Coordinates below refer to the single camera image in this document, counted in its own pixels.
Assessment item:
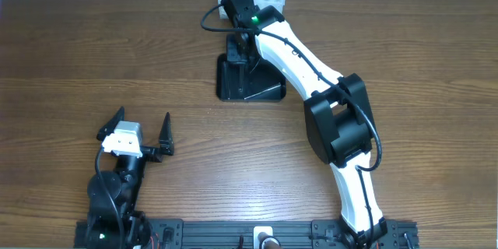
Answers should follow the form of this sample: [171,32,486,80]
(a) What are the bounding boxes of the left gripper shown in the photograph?
[96,106,176,163]

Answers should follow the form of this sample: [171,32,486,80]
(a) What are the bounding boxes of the clear test tube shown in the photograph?
[236,61,247,100]
[243,84,282,100]

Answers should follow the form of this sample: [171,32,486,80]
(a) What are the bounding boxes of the black tray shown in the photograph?
[216,52,287,103]

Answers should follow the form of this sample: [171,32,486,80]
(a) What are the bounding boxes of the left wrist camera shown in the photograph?
[101,120,144,159]

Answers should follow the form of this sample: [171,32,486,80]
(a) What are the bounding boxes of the mounting rail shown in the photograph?
[73,218,420,249]

